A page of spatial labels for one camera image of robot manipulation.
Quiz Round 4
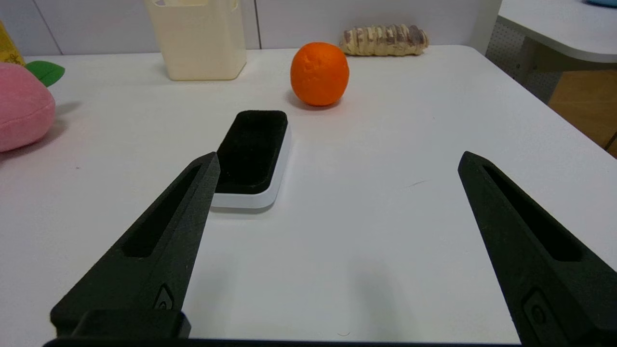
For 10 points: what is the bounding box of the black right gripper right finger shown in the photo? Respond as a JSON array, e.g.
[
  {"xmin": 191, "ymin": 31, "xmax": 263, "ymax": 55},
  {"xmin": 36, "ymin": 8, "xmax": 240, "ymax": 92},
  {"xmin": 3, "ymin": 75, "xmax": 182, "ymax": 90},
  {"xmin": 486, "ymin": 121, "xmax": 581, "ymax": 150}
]
[{"xmin": 458, "ymin": 151, "xmax": 617, "ymax": 347}]

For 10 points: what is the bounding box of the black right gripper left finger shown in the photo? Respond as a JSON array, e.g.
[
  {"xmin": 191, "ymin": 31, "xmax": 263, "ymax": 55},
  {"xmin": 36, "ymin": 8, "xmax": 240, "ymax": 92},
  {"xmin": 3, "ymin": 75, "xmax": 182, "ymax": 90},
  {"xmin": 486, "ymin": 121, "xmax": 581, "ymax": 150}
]
[{"xmin": 50, "ymin": 152, "xmax": 221, "ymax": 339}]

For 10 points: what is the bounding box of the black felt whiteboard eraser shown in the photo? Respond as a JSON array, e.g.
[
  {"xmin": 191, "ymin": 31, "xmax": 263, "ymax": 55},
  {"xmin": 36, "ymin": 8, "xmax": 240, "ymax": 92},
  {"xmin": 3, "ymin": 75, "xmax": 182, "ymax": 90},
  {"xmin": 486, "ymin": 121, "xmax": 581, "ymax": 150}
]
[{"xmin": 210, "ymin": 110, "xmax": 293, "ymax": 210}]

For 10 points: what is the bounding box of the cream plastic box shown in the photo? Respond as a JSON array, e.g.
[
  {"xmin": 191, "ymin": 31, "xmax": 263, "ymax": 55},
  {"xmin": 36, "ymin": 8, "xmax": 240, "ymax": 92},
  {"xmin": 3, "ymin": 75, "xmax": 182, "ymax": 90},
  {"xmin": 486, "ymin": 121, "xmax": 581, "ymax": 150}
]
[{"xmin": 144, "ymin": 0, "xmax": 247, "ymax": 81}]

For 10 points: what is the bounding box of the yellow potato chips box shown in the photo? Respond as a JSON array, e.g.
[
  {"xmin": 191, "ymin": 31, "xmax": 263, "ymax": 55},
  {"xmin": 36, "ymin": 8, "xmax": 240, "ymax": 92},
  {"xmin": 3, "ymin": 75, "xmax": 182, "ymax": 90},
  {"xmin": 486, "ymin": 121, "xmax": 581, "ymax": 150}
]
[{"xmin": 0, "ymin": 22, "xmax": 26, "ymax": 66}]

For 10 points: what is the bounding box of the pink peach plush toy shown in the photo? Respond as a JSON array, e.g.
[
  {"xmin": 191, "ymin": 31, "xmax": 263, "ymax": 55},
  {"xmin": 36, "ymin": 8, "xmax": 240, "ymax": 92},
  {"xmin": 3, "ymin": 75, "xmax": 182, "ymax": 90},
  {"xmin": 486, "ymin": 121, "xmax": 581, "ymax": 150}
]
[{"xmin": 0, "ymin": 61, "xmax": 66, "ymax": 153}]

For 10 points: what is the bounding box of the orange fruit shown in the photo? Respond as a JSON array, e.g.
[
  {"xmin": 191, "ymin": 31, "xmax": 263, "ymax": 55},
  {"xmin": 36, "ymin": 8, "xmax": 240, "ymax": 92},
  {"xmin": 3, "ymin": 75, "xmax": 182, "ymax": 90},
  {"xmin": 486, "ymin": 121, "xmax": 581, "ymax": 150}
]
[{"xmin": 290, "ymin": 42, "xmax": 350, "ymax": 107}]

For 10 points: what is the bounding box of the white side table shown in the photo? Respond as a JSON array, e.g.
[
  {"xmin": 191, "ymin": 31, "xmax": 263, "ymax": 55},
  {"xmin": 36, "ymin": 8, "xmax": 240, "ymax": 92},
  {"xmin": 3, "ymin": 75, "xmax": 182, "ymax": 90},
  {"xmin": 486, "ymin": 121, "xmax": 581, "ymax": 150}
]
[{"xmin": 484, "ymin": 0, "xmax": 617, "ymax": 104}]

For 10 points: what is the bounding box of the striped bread loaf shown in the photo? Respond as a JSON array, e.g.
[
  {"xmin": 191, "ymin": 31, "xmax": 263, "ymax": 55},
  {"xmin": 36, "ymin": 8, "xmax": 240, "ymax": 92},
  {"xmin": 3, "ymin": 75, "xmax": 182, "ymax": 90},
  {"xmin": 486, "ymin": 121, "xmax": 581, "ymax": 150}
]
[{"xmin": 339, "ymin": 24, "xmax": 430, "ymax": 56}]

